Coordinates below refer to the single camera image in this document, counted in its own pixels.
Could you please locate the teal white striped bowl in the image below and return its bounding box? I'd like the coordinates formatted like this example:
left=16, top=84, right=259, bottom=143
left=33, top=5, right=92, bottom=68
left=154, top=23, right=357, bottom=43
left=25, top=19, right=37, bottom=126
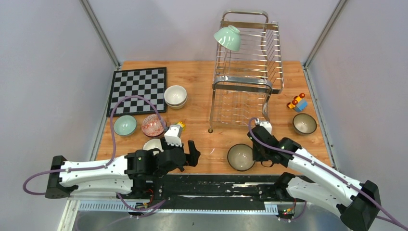
left=142, top=139, right=164, bottom=155

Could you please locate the dark blue glazed bowl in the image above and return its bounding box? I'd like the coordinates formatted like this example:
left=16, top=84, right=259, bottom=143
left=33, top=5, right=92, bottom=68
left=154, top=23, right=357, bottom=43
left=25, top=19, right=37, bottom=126
left=227, top=144, right=255, bottom=172

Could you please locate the dark patterned rim bowl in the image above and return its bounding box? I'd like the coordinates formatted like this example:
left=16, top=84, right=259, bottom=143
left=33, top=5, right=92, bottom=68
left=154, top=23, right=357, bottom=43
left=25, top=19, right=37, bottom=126
left=292, top=113, right=318, bottom=135

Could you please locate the cream bowl green leaf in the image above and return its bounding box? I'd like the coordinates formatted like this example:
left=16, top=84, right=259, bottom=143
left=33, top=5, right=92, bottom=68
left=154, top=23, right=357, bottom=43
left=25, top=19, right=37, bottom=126
left=168, top=101, right=186, bottom=110

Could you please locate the pale green striped bowl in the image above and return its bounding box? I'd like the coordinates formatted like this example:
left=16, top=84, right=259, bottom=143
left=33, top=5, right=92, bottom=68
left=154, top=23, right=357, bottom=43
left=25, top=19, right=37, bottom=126
left=114, top=115, right=137, bottom=136

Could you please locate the plain cream bowl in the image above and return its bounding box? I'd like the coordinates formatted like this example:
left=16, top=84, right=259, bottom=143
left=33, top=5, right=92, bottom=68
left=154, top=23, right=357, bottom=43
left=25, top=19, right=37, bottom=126
left=164, top=85, right=187, bottom=106

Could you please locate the steel two-tier dish rack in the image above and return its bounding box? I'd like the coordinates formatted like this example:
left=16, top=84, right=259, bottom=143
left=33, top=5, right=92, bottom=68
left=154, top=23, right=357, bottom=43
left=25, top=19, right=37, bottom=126
left=208, top=9, right=284, bottom=133

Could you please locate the mint green glazed bowl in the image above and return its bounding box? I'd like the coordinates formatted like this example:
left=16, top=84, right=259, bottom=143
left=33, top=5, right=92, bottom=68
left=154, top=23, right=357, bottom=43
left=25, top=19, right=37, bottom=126
left=214, top=25, right=241, bottom=51

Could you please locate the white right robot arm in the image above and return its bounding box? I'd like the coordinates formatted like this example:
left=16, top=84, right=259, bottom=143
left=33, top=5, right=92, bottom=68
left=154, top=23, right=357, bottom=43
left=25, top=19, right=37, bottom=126
left=247, top=125, right=381, bottom=231

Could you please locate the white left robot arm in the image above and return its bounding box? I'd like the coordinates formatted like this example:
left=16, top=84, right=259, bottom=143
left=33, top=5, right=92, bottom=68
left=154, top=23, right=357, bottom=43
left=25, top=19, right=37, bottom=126
left=45, top=139, right=201, bottom=199

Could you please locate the yellow green toy block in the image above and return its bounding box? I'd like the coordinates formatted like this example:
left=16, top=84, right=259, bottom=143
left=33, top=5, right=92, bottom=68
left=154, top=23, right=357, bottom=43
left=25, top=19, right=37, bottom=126
left=177, top=122, right=185, bottom=131

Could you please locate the orange blue toy car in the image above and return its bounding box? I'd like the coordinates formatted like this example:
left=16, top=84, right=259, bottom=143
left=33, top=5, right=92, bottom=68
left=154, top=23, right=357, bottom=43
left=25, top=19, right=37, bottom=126
left=287, top=93, right=308, bottom=113

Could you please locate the black white chessboard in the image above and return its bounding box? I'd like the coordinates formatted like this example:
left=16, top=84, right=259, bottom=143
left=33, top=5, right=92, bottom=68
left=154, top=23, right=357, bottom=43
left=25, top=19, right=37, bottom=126
left=106, top=67, right=167, bottom=117

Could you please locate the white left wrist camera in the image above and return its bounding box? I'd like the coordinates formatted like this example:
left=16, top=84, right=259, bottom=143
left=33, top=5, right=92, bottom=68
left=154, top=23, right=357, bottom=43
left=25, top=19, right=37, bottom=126
left=164, top=124, right=182, bottom=147

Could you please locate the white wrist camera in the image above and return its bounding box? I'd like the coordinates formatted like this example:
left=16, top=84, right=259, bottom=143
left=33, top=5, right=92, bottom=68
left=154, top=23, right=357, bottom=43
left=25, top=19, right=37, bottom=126
left=164, top=124, right=182, bottom=147
left=255, top=119, right=272, bottom=134

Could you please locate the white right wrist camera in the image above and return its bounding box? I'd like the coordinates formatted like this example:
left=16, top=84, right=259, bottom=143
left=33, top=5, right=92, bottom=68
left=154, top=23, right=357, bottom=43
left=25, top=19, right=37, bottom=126
left=255, top=119, right=272, bottom=134

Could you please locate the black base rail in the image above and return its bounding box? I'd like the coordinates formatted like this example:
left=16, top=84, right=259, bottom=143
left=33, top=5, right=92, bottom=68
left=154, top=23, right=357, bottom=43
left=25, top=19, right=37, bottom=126
left=86, top=172, right=297, bottom=211

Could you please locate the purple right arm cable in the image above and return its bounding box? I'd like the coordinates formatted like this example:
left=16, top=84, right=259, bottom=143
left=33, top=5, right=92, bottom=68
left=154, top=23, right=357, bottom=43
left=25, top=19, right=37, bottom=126
left=248, top=117, right=408, bottom=231

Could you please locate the aluminium right frame post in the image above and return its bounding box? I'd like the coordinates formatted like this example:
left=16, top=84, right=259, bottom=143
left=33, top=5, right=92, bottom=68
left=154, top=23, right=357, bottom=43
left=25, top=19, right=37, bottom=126
left=303, top=0, right=348, bottom=69

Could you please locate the aluminium frame post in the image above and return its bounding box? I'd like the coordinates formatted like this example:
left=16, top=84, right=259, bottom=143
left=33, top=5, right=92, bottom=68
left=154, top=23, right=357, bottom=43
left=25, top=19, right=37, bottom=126
left=79, top=0, right=121, bottom=70
left=303, top=0, right=348, bottom=69

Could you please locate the aluminium left frame post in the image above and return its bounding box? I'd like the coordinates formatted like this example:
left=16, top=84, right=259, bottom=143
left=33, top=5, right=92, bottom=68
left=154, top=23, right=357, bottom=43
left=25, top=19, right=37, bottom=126
left=79, top=0, right=121, bottom=70

